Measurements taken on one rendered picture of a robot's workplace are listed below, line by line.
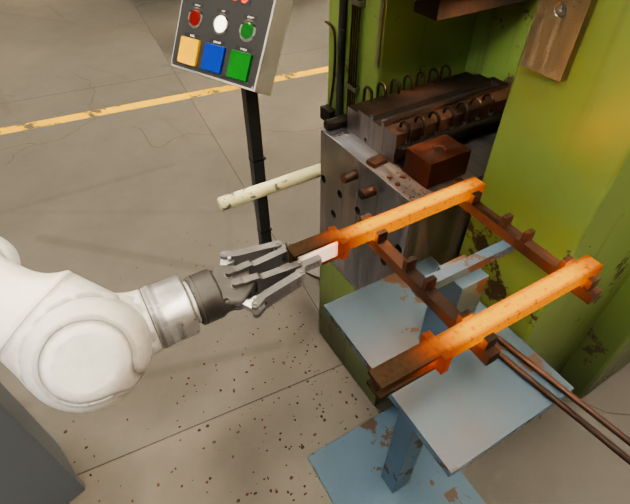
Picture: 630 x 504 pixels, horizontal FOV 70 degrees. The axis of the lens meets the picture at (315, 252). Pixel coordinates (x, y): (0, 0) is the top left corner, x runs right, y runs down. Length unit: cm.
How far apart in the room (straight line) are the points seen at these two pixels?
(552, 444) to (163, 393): 136
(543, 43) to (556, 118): 14
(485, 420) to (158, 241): 184
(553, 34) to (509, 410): 65
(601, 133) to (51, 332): 86
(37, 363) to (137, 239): 200
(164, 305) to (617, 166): 77
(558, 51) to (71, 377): 85
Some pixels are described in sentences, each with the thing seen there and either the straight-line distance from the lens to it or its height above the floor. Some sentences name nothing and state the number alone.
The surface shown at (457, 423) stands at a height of 76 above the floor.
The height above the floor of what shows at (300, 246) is 104.
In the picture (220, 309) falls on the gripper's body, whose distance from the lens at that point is 64.
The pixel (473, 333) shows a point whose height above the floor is 103.
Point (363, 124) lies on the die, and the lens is 118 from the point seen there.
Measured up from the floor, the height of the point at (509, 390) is 76.
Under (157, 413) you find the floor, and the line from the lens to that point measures 178.
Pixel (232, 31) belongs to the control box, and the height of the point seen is 108.
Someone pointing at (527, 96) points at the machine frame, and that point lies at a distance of 101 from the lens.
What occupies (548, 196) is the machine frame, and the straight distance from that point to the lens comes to 103.
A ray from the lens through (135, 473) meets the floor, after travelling 171.
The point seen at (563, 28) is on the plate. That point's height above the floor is 127.
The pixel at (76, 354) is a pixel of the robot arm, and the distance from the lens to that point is 43.
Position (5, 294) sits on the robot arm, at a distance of 50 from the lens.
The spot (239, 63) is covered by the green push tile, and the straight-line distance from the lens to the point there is 140.
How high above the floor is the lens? 152
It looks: 44 degrees down
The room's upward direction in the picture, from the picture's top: straight up
